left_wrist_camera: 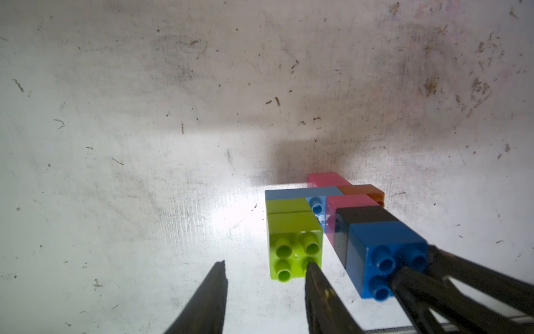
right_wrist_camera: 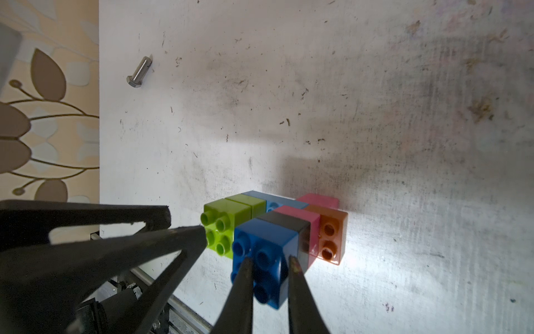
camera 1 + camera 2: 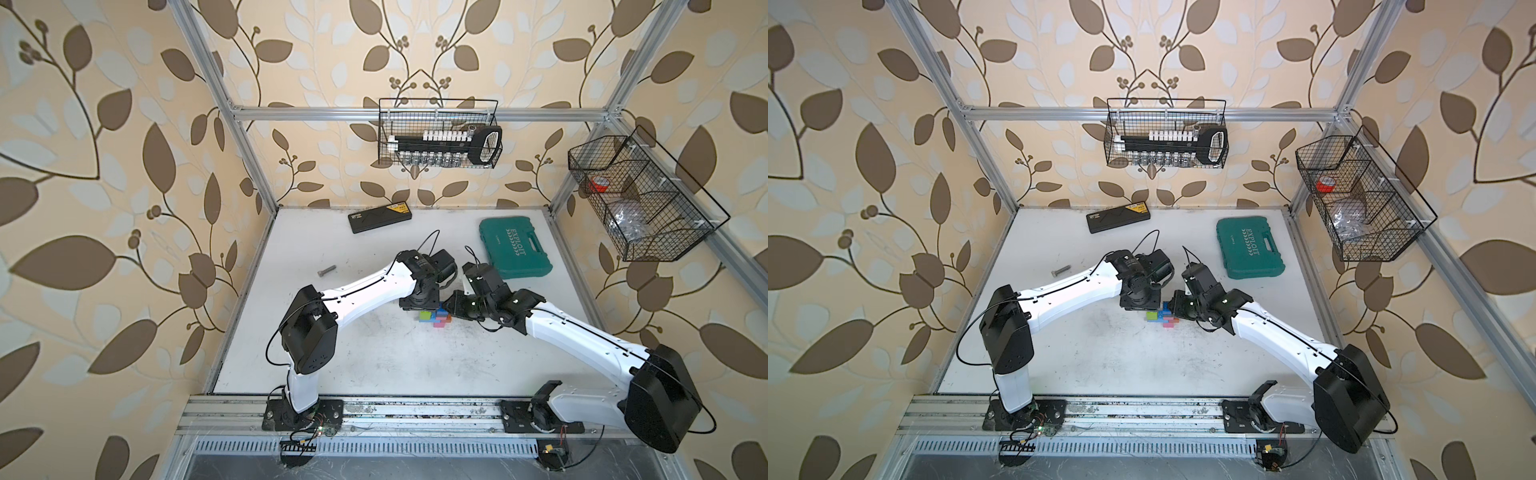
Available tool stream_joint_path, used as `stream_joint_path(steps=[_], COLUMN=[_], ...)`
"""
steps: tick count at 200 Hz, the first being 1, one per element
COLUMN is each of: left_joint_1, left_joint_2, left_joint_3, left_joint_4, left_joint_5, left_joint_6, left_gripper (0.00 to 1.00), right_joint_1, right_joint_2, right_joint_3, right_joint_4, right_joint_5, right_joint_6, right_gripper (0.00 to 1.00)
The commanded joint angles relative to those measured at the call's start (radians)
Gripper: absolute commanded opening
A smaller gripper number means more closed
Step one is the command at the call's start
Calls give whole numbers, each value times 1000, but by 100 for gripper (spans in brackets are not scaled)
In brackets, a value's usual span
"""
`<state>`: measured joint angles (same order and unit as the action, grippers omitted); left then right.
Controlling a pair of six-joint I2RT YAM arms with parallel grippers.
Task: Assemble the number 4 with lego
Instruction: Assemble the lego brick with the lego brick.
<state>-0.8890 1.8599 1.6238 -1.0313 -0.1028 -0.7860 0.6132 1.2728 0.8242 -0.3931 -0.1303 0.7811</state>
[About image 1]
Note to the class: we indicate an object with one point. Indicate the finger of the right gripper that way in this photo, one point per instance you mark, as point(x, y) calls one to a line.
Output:
point(420, 295)
point(511, 291)

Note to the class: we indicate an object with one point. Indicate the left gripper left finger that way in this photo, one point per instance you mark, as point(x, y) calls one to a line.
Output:
point(205, 311)

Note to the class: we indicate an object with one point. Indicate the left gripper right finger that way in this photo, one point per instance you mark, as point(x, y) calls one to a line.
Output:
point(325, 311)

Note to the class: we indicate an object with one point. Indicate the dark blue lego brick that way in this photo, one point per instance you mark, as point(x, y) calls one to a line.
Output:
point(385, 248)

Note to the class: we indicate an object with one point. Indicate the green lego brick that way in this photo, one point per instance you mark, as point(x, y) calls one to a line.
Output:
point(286, 206)
point(295, 239)

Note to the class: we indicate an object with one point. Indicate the black lego brick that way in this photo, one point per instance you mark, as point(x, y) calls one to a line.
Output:
point(348, 219)

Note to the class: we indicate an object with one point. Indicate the orange lego brick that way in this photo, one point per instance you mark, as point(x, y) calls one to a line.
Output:
point(370, 190)

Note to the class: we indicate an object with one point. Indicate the light blue long lego brick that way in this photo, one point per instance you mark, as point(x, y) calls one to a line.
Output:
point(316, 198)

